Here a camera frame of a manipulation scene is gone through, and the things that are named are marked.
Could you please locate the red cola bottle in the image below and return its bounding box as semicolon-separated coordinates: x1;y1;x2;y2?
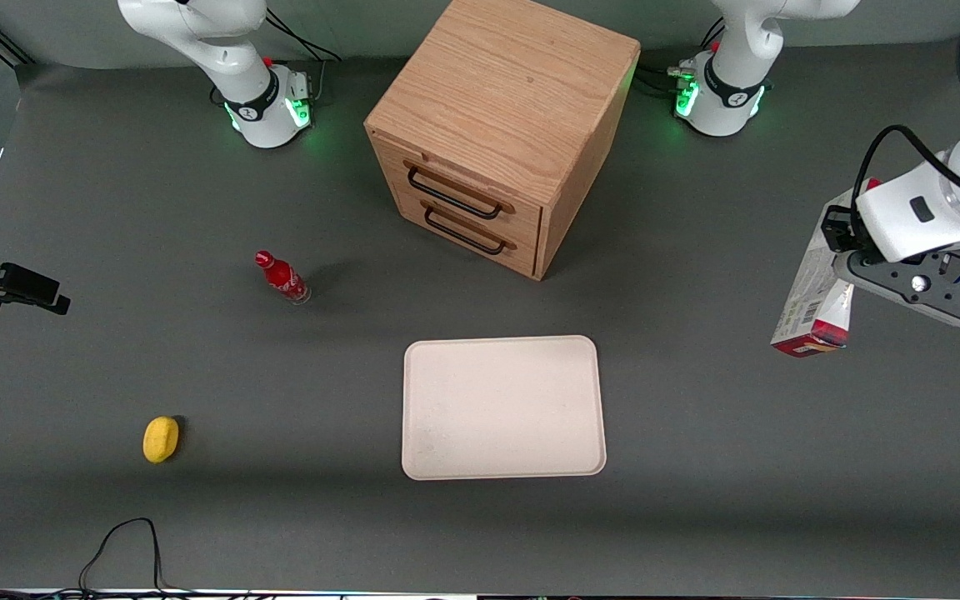
254;248;313;307

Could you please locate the white rectangular tray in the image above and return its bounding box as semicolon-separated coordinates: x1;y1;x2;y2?
401;334;608;483

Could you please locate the red tartan cookie box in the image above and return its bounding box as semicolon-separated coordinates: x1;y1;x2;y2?
770;177;881;360

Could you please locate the black base power cable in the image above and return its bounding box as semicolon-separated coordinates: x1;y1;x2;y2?
262;7;344;65
633;63;695;95

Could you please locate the yellow lemon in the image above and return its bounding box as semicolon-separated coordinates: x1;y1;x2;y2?
142;415;182;465

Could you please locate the black metal drawer handle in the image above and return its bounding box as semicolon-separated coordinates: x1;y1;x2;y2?
422;201;518;256
403;160;517;221

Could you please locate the wooden drawer front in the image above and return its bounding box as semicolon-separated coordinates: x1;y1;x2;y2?
369;136;545;251
395;187;543;278

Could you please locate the thin black looped cable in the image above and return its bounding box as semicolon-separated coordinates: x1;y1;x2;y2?
77;517;169;595

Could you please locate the wooden drawer cabinet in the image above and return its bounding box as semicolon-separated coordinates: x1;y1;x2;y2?
363;0;642;283

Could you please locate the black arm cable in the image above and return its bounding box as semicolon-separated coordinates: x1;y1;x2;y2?
860;124;960;212

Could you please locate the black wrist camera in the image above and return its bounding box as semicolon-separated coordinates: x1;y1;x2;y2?
819;203;865;254

